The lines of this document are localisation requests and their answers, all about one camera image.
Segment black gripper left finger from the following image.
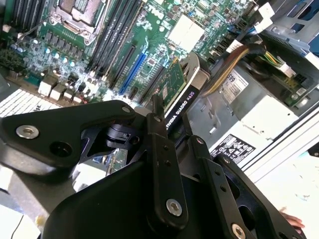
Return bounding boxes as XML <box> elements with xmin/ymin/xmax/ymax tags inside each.
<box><xmin>1</xmin><ymin>93</ymin><xmax>189</xmax><ymax>225</ymax></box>

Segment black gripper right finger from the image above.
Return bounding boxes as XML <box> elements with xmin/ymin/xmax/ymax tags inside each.
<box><xmin>183</xmin><ymin>114</ymin><xmax>307</xmax><ymax>239</ymax></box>

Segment green graphics card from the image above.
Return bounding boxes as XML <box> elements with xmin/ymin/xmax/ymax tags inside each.
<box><xmin>159</xmin><ymin>52</ymin><xmax>212</xmax><ymax>144</ymax></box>

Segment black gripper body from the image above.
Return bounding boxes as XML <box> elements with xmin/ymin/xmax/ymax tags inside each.
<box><xmin>42</xmin><ymin>159</ymin><xmax>225</xmax><ymax>239</ymax></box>

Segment person's hand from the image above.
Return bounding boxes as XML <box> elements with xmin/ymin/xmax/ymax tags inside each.
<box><xmin>279</xmin><ymin>210</ymin><xmax>306</xmax><ymax>229</ymax></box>

